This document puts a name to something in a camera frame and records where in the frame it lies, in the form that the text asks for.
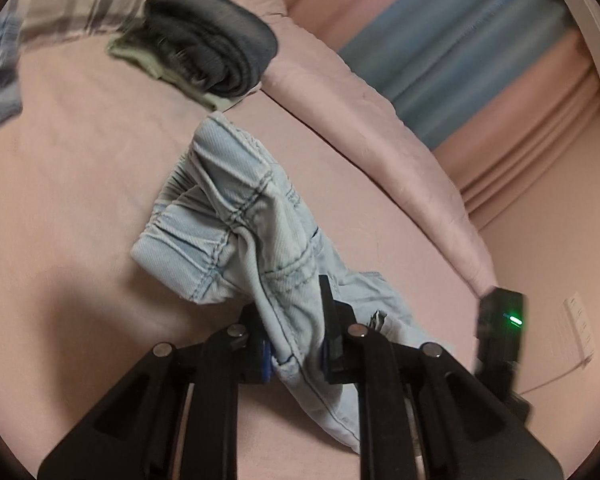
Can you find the pink duvet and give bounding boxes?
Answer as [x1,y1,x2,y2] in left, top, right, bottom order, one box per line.
[152,0,501,301]

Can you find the large plaid pillow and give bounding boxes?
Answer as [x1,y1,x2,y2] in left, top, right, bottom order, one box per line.
[7,0,168,53]

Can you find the thin dark cable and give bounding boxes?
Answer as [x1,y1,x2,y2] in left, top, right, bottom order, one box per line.
[516,357,595,396]

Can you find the folded dark denim jeans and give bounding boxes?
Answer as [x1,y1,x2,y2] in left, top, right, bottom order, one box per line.
[141,0,280,98]

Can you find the blue curtain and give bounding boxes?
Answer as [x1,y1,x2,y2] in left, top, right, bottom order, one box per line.
[337,0,593,151]

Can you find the white door frame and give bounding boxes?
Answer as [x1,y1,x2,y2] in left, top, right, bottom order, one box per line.
[535,0,600,106]

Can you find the folded pale green garment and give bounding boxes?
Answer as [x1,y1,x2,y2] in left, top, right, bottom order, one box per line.
[105,30,261,113]

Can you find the light blue strawberry pants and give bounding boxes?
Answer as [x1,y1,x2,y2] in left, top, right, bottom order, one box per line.
[131,111,417,456]

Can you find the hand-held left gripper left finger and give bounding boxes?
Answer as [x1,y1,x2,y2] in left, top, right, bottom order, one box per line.
[37,304,277,480]

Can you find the white wall socket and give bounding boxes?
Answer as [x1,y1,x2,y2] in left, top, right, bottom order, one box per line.
[562,291,596,368]

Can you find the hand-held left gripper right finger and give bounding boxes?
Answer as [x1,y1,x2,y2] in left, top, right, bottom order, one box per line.
[319,275,567,480]

